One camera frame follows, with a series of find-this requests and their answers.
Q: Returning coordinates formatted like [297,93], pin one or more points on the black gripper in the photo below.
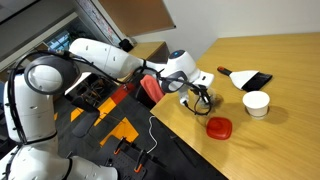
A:
[197,90]

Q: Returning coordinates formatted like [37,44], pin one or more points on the clear plastic bowl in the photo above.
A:
[218,100]

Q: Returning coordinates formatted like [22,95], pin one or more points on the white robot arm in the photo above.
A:
[100,56]

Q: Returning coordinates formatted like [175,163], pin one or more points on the white paper cup bowl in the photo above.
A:
[256,101]

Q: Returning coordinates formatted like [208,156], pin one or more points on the red plastic lid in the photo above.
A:
[219,128]

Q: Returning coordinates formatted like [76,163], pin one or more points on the black and white hand brush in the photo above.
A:
[245,78]

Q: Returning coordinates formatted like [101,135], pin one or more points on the red cloth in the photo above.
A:
[151,88]

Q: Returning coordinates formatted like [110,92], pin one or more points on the wooden side desk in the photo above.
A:
[146,50]

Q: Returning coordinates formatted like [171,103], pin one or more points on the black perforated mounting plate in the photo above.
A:
[153,170]

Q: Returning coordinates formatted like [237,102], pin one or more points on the orange black clamp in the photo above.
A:
[118,146]
[139,161]

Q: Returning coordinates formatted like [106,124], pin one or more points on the small black desk object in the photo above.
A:
[125,45]

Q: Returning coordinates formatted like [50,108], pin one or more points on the white board strip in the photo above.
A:
[100,21]

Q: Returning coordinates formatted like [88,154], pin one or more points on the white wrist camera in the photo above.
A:
[184,97]

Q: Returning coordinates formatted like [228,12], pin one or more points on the brown wall panel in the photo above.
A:
[136,16]

